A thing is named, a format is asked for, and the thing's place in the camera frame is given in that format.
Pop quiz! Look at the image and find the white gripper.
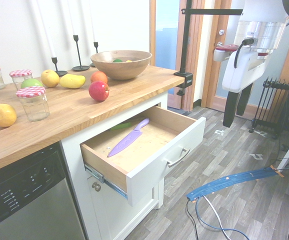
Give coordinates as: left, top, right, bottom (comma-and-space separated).
221, 48, 272, 128

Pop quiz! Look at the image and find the white drawer with wooden inside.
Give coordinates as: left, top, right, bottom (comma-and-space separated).
80, 105, 207, 207

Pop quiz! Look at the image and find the black oil radiator heater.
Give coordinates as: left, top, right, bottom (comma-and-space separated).
248, 77, 289, 140

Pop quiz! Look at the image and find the purple kitchen knife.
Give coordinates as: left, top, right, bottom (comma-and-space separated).
107, 117, 151, 158

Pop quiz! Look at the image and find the large wooden bowl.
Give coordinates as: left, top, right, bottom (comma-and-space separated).
90, 50, 153, 81

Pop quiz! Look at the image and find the red apple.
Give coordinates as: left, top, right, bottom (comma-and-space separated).
88, 80, 110, 102

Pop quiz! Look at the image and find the orange fruit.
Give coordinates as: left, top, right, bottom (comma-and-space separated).
90, 70, 109, 85

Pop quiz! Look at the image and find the black candle holder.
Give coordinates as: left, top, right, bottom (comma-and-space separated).
71, 34, 90, 72
50, 56, 68, 77
89, 41, 99, 68

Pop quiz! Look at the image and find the white kitchen cabinet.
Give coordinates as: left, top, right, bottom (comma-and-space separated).
59, 91, 170, 240

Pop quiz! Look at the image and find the yellow lemon on counter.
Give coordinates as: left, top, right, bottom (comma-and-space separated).
59, 73, 87, 89

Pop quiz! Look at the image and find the yellow apple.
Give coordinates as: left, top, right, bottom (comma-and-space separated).
40, 69, 61, 88

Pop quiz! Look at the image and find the green apple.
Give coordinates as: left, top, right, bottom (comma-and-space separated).
20, 78, 44, 90

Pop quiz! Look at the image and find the stainless steel dishwasher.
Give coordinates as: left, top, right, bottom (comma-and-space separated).
0, 141, 87, 240

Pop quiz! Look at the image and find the yellow orange lemon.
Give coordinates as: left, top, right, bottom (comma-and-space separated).
0, 103, 18, 128

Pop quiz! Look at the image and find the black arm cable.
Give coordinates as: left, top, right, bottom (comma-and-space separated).
233, 37, 259, 69

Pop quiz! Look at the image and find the white wrist camera red mount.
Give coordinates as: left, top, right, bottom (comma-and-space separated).
213, 43, 238, 62

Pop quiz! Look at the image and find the wooden door frame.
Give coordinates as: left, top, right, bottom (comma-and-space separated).
148, 0, 207, 112

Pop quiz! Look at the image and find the brushed metal drawer handle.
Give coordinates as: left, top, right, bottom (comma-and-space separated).
163, 147, 191, 168

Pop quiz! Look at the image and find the black Ulanzi clamp camera stand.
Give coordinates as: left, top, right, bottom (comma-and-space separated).
173, 0, 244, 96

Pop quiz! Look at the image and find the blue floor cable cover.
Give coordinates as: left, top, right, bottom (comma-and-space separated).
186, 167, 285, 203

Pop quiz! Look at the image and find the white floor cable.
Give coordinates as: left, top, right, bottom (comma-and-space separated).
203, 194, 250, 240

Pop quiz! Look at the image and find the blue floor cable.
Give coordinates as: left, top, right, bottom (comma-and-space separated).
195, 196, 233, 232

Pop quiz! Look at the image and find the green handled knife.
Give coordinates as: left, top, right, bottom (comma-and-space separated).
110, 122, 132, 131

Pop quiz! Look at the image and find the black floor cable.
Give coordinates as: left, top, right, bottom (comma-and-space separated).
185, 199, 200, 240

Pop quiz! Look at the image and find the metal drawer slide rail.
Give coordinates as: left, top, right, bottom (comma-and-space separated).
84, 163, 128, 200

